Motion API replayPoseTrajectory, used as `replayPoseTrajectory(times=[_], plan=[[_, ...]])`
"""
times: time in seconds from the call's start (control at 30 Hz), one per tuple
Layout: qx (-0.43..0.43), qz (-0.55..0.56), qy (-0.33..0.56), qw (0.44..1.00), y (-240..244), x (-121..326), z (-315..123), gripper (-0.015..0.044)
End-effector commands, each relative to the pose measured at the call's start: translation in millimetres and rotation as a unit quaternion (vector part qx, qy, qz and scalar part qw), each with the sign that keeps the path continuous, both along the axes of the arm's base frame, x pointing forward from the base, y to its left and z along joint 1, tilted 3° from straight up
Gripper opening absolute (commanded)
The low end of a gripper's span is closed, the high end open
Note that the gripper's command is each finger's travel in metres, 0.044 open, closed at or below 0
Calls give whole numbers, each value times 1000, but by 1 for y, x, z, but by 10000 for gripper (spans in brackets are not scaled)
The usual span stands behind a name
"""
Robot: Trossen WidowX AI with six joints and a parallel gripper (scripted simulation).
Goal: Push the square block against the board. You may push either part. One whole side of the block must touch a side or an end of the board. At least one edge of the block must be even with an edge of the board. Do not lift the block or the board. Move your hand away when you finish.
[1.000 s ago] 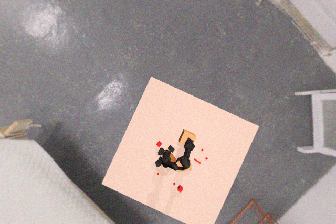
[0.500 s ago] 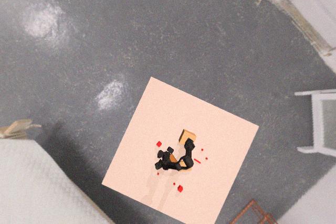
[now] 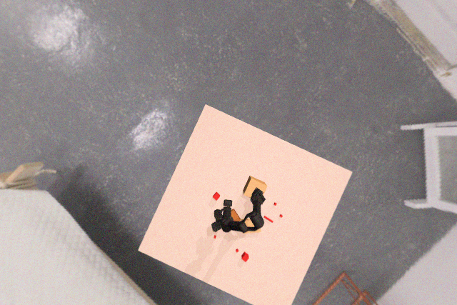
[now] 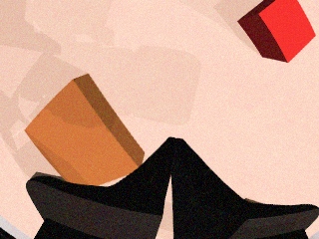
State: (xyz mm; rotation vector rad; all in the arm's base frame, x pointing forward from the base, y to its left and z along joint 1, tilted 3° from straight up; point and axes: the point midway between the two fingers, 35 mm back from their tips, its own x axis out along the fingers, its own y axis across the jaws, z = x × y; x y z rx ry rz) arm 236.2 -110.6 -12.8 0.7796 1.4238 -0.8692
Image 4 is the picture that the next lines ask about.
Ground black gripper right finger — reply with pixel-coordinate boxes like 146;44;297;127
171;138;319;239

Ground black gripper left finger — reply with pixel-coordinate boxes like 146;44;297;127
25;136;176;239

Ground red cube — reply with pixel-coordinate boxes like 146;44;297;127
238;0;316;63

